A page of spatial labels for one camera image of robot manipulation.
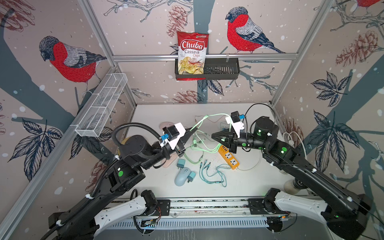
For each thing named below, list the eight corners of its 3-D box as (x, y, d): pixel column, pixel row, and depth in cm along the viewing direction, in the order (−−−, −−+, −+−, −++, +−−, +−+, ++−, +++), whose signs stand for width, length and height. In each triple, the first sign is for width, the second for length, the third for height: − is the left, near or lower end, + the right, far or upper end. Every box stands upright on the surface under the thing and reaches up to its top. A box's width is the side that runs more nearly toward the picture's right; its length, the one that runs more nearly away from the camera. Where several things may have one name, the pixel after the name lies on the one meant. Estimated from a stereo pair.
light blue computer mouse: (173, 183, 83) (172, 181, 81) (182, 166, 89) (182, 164, 87) (181, 188, 82) (181, 186, 79) (191, 171, 88) (191, 169, 85)
